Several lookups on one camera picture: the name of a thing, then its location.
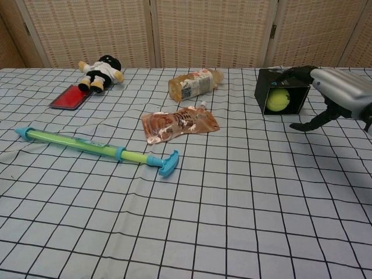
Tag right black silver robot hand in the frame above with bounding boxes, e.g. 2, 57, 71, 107
274, 66, 372, 133

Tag yellow tennis ball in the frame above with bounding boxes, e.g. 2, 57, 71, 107
266, 88, 291, 112

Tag small black cardboard box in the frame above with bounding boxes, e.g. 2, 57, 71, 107
254, 67, 312, 116

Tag beige woven folding screen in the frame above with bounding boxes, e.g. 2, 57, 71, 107
0, 0, 372, 69

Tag plastic tea bottle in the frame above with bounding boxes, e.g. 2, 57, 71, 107
167, 67, 225, 102

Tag brown spouted drink pouch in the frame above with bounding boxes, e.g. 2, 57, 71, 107
141, 101, 221, 145

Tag light blue checked tablecloth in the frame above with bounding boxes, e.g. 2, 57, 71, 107
0, 67, 372, 279

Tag black white plush doll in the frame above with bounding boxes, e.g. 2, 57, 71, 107
77, 54, 125, 94

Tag green blue water squirter toy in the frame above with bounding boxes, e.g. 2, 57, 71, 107
14, 126, 180, 178

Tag red flat phone case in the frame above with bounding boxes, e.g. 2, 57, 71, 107
48, 83, 91, 110

